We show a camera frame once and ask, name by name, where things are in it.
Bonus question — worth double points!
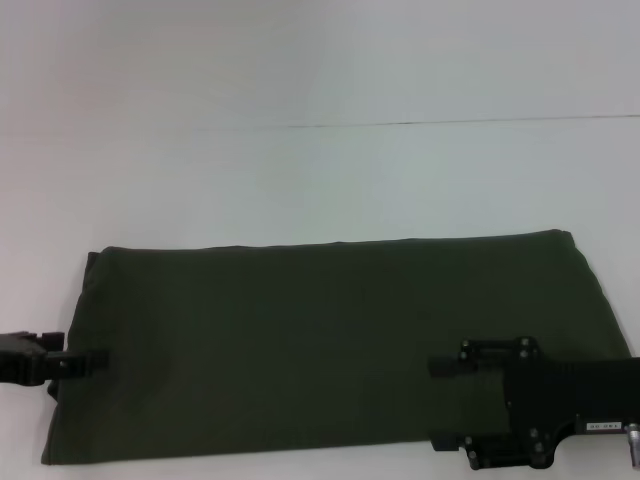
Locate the dark green t-shirt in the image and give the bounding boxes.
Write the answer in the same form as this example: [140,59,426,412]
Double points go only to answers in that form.
[39,228,624,457]

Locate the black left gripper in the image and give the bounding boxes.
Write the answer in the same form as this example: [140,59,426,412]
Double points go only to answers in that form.
[0,329,111,388]

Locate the silver cylindrical connector stub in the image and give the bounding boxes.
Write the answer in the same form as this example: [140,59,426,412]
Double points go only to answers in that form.
[626,422,640,467]

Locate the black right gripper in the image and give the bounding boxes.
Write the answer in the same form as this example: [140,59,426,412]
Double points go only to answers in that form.
[428,337,640,474]

